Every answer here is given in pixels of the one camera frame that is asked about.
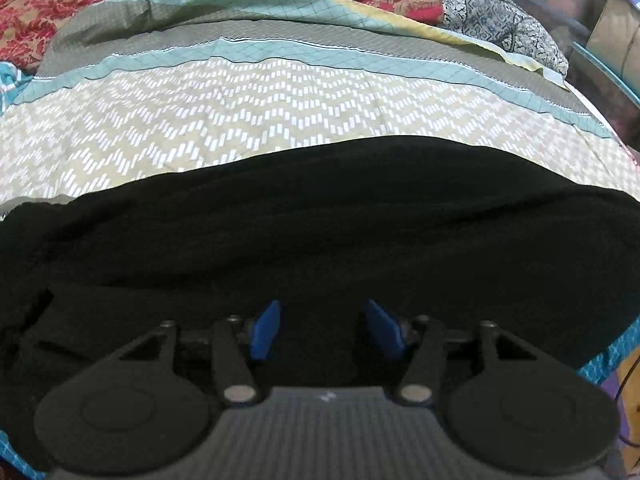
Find patterned teal beige bed cover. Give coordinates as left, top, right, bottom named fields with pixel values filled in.
left=0, top=0, right=640, bottom=480

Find black cable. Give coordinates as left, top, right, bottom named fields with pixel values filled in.
left=618, top=364, right=640, bottom=447

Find black pants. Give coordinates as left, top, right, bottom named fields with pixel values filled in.
left=0, top=135, right=640, bottom=472

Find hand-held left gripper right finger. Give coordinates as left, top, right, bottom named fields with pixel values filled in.
left=362, top=300, right=551, bottom=407

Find cardboard box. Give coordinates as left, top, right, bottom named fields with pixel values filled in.
left=586, top=0, right=640, bottom=88

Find teal white lattice pillow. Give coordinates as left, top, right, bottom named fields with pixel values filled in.
left=0, top=62, right=32, bottom=113

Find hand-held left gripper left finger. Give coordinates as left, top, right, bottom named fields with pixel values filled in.
left=95, top=300, right=282, bottom=407

